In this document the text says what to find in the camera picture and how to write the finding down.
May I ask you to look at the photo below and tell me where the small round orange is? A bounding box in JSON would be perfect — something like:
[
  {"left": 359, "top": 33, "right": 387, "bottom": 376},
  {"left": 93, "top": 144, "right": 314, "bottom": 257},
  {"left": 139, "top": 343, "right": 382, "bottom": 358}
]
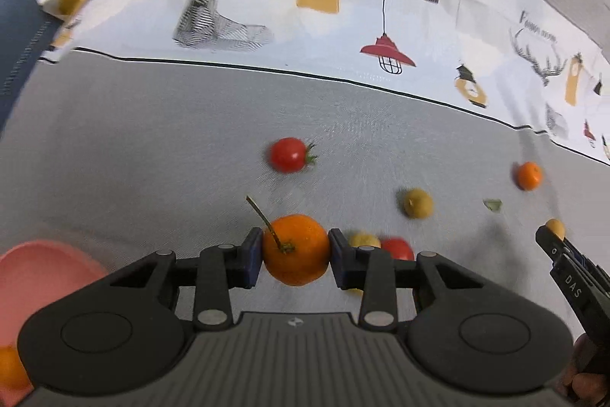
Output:
[{"left": 517, "top": 161, "right": 544, "bottom": 191}]

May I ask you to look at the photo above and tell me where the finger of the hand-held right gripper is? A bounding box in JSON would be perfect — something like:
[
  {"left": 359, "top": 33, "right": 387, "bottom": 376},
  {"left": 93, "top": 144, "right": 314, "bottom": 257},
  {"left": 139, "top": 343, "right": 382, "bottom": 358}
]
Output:
[
  {"left": 565, "top": 238, "right": 610, "bottom": 293},
  {"left": 535, "top": 223, "right": 589, "bottom": 310}
]

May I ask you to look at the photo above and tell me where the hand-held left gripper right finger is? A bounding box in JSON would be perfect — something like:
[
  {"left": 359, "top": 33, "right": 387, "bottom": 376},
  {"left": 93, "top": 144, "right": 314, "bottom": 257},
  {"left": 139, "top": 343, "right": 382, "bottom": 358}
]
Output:
[{"left": 329, "top": 228, "right": 482, "bottom": 332}]

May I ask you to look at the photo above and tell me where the oval orange kumquat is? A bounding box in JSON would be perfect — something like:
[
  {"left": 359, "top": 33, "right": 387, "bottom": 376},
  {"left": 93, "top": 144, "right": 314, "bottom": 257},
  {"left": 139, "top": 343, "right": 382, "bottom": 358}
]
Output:
[{"left": 0, "top": 346, "right": 32, "bottom": 393}]

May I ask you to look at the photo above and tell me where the blue cushion with zipper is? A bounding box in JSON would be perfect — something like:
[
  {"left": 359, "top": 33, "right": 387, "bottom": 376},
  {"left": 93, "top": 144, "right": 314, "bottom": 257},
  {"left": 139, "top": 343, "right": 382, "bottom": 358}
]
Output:
[{"left": 0, "top": 0, "right": 64, "bottom": 129}]

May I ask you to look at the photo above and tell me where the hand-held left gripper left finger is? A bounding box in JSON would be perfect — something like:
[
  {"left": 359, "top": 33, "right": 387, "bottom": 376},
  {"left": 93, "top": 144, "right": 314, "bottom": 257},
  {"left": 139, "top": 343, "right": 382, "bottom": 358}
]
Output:
[{"left": 107, "top": 228, "right": 264, "bottom": 332}]

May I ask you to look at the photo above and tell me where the orange with long stem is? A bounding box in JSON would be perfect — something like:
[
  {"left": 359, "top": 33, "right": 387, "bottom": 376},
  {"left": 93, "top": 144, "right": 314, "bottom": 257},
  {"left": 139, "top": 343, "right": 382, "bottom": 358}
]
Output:
[{"left": 245, "top": 196, "right": 332, "bottom": 287}]

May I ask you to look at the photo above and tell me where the person's right hand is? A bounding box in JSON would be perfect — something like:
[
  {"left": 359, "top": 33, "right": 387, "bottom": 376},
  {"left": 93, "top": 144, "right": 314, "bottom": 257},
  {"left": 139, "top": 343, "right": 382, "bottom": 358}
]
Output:
[{"left": 557, "top": 333, "right": 610, "bottom": 407}]

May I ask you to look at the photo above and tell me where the red cherry tomato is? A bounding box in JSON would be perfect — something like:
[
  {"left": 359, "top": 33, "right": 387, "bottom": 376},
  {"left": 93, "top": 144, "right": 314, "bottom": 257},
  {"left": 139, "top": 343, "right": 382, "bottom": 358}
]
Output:
[
  {"left": 380, "top": 237, "right": 415, "bottom": 262},
  {"left": 268, "top": 137, "right": 319, "bottom": 174}
]

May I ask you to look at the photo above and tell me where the grey printed bed sheet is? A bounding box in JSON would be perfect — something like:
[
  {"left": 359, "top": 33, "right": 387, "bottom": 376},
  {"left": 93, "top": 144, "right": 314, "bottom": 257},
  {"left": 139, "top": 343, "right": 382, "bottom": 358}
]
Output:
[{"left": 0, "top": 0, "right": 610, "bottom": 407}]

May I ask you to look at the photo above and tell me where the pink round plate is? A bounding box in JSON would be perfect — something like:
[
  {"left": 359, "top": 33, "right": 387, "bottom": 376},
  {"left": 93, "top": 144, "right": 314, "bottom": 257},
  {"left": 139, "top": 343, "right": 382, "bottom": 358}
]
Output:
[{"left": 0, "top": 239, "right": 110, "bottom": 405}]

